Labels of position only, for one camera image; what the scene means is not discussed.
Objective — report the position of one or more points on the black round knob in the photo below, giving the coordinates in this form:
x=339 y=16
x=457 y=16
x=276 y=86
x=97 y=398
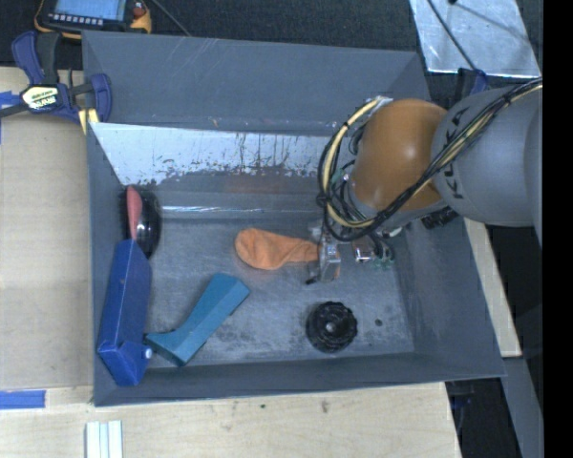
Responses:
x=331 y=327

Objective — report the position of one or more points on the teal angled block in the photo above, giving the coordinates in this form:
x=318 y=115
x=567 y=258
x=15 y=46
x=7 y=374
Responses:
x=210 y=313

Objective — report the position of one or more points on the black cylinder on white bracket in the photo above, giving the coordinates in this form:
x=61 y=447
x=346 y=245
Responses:
x=438 y=218

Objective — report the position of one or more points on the blue angled block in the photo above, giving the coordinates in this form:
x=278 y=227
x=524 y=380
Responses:
x=124 y=313

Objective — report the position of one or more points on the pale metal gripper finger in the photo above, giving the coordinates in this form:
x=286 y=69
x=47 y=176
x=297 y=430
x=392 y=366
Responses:
x=328 y=263
x=318 y=235

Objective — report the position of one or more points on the orange cloth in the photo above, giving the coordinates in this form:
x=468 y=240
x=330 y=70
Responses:
x=267 y=252

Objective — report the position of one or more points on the pink flat piece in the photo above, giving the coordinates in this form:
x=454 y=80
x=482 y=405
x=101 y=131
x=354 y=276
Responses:
x=133 y=210

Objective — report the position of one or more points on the grey metal bin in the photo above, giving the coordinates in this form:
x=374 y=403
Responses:
x=267 y=84

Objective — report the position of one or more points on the black glossy round object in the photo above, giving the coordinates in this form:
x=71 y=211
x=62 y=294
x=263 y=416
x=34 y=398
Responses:
x=150 y=229

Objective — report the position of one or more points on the pale wood board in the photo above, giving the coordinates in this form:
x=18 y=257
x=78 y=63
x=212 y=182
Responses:
x=43 y=256

